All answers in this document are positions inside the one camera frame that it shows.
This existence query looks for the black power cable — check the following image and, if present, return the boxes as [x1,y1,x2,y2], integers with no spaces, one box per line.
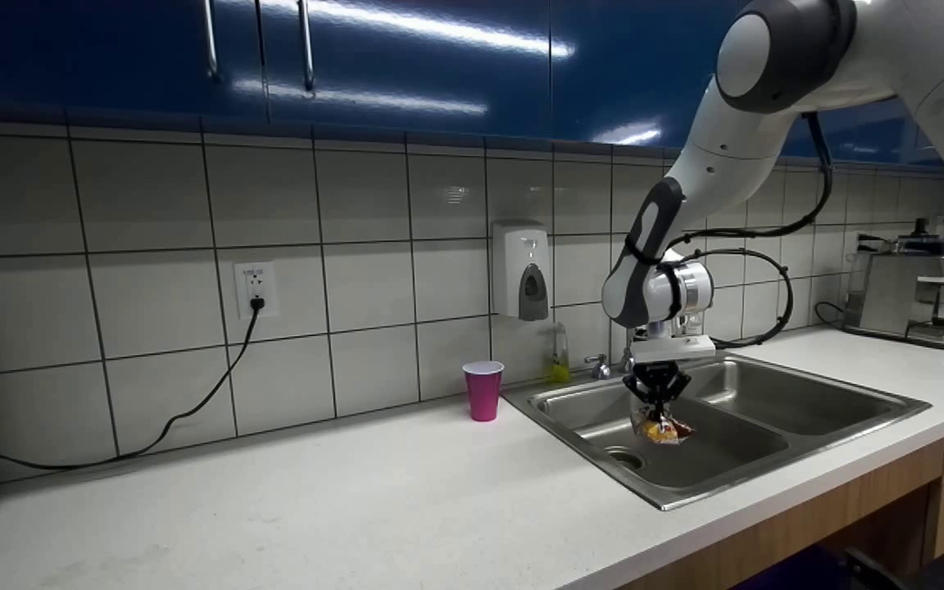
[0,291,270,474]

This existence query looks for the yellow brown chips packet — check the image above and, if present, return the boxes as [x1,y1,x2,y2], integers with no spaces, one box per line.
[640,410,693,447]

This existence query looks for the wooden lower cabinet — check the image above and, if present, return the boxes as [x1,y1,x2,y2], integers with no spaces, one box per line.
[624,440,944,590]

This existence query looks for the blue upper cabinets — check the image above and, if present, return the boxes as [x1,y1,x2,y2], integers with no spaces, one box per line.
[0,0,944,172]

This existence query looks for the green dish soap bottle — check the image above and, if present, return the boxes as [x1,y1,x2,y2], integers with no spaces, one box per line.
[544,326,575,386]

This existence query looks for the white wall power outlet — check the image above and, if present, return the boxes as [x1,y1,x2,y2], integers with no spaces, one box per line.
[237,262,280,318]

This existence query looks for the white wall soap dispenser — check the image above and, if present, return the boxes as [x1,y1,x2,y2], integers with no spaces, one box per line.
[493,227,552,321]

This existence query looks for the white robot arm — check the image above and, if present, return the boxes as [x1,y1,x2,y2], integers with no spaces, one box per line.
[604,0,944,406]

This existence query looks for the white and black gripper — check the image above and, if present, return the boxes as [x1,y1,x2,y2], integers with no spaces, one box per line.
[624,249,715,406]

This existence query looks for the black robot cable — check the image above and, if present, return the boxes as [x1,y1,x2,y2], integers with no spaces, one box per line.
[663,110,836,350]

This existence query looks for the stainless steel double sink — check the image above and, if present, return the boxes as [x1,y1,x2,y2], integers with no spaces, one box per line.
[512,356,924,512]

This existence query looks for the pink plastic cup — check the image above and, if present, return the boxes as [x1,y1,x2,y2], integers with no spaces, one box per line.
[463,359,505,424]

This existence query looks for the silver coffee machine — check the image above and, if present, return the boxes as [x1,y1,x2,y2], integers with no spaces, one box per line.
[848,221,944,346]

